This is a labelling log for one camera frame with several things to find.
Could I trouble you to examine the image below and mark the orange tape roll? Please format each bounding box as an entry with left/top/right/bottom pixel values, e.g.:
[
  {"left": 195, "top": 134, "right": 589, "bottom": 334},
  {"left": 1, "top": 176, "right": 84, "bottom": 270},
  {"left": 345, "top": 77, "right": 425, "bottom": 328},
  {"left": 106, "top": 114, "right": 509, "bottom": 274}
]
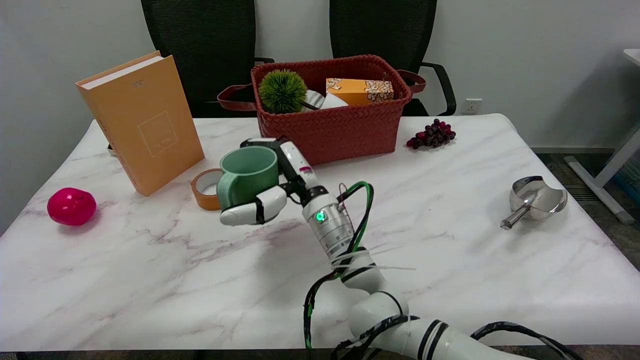
[{"left": 190, "top": 168, "right": 224, "bottom": 211}]

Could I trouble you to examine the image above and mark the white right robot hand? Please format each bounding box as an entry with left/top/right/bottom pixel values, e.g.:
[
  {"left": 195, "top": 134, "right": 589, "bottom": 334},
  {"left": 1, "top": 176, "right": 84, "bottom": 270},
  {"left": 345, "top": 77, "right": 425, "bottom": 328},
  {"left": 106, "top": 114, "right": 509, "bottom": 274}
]
[{"left": 219, "top": 137, "right": 331, "bottom": 227}]

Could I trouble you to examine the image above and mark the red woven basket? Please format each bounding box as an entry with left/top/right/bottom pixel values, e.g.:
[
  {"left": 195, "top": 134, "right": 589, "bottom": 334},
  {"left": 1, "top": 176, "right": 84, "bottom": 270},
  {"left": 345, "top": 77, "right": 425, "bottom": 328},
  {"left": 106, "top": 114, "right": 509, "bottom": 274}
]
[{"left": 217, "top": 54, "right": 427, "bottom": 166}]

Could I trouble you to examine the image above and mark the teal mesh bin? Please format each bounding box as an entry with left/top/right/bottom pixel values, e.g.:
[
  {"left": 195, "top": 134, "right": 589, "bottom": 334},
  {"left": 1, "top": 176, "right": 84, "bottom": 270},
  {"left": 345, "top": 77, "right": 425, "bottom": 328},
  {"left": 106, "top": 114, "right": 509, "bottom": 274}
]
[{"left": 616, "top": 161, "right": 640, "bottom": 205}]

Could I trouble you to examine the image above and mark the green spiky ball plant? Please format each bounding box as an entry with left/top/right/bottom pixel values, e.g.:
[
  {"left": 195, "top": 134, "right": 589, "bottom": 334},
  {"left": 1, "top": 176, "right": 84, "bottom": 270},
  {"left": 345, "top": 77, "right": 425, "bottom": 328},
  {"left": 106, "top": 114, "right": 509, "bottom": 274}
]
[{"left": 258, "top": 69, "right": 309, "bottom": 115}]

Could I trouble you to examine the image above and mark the striped grey white item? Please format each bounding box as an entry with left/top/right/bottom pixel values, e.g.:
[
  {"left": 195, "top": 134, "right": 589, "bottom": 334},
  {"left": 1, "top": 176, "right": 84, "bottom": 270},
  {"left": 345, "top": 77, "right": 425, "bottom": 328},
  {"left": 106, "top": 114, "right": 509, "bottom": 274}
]
[{"left": 302, "top": 89, "right": 326, "bottom": 112}]

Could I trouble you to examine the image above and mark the green mug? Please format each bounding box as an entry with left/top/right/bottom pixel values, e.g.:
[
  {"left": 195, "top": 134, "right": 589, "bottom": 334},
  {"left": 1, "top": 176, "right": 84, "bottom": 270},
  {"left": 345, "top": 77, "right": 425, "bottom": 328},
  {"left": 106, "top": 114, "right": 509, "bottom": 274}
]
[{"left": 216, "top": 145, "right": 279, "bottom": 211}]

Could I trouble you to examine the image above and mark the purple grape bunch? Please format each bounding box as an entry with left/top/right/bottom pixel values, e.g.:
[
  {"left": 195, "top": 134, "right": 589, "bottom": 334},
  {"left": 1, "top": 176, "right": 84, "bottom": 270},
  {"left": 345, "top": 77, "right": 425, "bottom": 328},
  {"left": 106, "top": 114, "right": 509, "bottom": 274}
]
[{"left": 406, "top": 118, "right": 457, "bottom": 150}]

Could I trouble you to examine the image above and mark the black cable loop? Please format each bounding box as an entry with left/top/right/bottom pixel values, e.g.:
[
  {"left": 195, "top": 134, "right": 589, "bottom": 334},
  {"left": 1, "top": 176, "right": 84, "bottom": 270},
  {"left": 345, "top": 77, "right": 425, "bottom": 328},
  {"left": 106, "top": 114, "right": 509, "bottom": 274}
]
[{"left": 470, "top": 322, "right": 584, "bottom": 360}]

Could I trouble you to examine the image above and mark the white side desk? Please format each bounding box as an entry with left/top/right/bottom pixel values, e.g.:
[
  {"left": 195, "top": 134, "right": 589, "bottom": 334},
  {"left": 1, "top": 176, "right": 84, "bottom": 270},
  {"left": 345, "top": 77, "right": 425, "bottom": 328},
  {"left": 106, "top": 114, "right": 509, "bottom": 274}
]
[{"left": 564, "top": 48, "right": 640, "bottom": 225}]

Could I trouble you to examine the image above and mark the steel scoop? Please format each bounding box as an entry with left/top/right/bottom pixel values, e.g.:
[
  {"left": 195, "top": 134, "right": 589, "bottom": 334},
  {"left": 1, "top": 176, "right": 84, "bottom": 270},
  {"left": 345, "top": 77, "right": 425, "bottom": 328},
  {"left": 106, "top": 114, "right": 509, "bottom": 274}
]
[{"left": 500, "top": 175, "right": 569, "bottom": 231}]

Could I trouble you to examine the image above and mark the white item in basket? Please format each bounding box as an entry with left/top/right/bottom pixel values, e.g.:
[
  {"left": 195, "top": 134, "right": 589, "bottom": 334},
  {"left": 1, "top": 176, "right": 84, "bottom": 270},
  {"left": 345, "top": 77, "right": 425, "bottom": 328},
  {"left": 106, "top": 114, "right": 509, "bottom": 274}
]
[{"left": 320, "top": 93, "right": 349, "bottom": 110}]

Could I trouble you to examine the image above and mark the green and black cable bundle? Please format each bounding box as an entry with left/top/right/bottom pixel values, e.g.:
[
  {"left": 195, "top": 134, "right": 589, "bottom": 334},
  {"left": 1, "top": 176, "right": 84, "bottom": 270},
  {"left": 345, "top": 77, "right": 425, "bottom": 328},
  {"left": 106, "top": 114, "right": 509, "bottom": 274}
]
[{"left": 302, "top": 181, "right": 418, "bottom": 360}]

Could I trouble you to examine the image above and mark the orange patterned tissue box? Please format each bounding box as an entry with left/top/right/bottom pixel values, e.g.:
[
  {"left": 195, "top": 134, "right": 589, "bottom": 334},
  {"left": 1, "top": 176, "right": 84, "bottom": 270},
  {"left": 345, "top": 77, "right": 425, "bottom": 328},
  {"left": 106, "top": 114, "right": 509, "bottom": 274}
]
[{"left": 326, "top": 77, "right": 395, "bottom": 107}]

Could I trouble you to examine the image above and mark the black mesh office chair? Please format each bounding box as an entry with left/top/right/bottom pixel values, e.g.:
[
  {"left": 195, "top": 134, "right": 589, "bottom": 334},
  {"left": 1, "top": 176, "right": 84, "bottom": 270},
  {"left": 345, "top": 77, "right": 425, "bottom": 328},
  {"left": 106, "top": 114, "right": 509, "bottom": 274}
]
[
  {"left": 329, "top": 0, "right": 457, "bottom": 117},
  {"left": 140, "top": 0, "right": 275, "bottom": 119}
]

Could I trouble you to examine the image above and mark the orange hardcover book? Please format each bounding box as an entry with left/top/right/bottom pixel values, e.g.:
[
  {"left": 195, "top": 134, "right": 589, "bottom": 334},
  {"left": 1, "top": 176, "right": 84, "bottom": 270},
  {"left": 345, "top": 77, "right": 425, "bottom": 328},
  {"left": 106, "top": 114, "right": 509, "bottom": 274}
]
[{"left": 75, "top": 50, "right": 206, "bottom": 197}]

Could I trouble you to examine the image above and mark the pink plastic apple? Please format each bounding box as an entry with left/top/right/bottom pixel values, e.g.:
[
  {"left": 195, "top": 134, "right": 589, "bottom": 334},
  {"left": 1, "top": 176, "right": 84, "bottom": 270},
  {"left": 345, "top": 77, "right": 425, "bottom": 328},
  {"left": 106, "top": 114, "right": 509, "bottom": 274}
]
[{"left": 47, "top": 187, "right": 97, "bottom": 227}]

